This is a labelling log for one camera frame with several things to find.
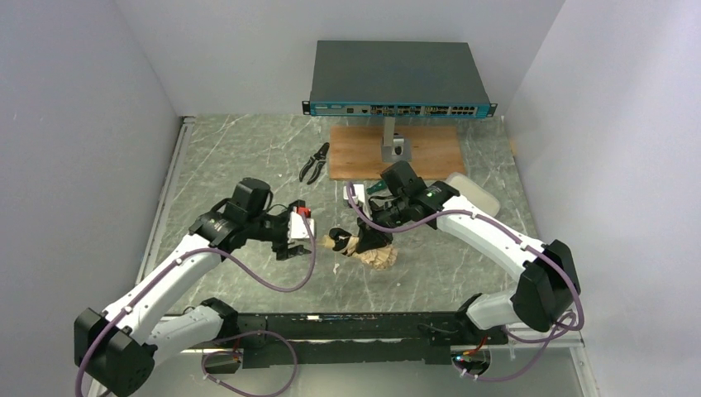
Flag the green handled screwdriver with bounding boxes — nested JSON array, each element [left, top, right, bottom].
[[366, 180, 387, 194]]

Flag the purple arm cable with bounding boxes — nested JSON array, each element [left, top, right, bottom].
[[345, 181, 586, 383], [74, 213, 319, 397]]

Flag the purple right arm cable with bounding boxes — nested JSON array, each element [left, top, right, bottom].
[[345, 181, 586, 383]]

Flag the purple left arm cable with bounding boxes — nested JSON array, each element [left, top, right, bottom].
[[74, 213, 319, 397]]

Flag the white aluminium table rail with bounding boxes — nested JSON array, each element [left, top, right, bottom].
[[134, 116, 197, 285]]

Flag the grey metal stand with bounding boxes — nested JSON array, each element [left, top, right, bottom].
[[380, 117, 412, 163]]

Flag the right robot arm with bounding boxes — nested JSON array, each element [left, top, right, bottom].
[[344, 160, 584, 332]]

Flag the grey network switch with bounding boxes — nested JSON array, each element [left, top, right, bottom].
[[302, 41, 498, 119]]

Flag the black pliers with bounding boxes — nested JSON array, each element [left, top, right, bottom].
[[298, 142, 330, 185]]

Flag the aluminium front frame rail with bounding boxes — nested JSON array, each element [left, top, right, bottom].
[[87, 314, 603, 397]]

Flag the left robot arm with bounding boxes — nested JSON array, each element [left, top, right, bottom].
[[74, 178, 316, 396]]

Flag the wooden board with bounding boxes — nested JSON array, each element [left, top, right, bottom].
[[328, 126, 466, 180]]

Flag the beige umbrella case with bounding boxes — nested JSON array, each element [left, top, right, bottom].
[[445, 172, 501, 218]]

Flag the beige folding umbrella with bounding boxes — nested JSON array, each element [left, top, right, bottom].
[[321, 227, 398, 270]]

